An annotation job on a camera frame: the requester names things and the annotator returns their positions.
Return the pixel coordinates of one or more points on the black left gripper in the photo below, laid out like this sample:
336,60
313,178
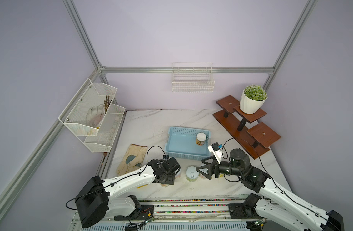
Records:
170,179

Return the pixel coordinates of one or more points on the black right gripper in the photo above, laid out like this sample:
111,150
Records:
216,167

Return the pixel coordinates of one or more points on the yellow tall can white lid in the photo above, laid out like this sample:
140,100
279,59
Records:
201,138

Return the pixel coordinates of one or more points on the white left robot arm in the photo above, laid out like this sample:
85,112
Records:
107,198

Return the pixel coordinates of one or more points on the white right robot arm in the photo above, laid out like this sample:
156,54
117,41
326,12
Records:
269,199

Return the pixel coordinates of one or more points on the light blue plastic basket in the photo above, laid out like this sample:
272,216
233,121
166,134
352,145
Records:
181,143

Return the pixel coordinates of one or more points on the green label can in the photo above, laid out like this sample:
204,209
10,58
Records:
192,174

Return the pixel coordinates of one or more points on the beige work glove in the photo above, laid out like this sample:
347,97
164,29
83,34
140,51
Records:
132,160

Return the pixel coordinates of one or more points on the brown wooden tiered stand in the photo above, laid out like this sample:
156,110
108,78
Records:
256,140

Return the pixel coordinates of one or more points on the white pot green plant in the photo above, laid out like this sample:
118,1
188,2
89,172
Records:
253,97

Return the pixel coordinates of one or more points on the white mesh two-tier rack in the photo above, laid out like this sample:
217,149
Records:
73,117

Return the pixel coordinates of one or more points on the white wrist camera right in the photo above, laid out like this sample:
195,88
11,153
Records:
216,150

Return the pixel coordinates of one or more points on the white wire wall basket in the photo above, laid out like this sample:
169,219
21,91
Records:
192,77

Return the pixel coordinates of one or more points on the aluminium frame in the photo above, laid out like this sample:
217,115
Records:
23,176

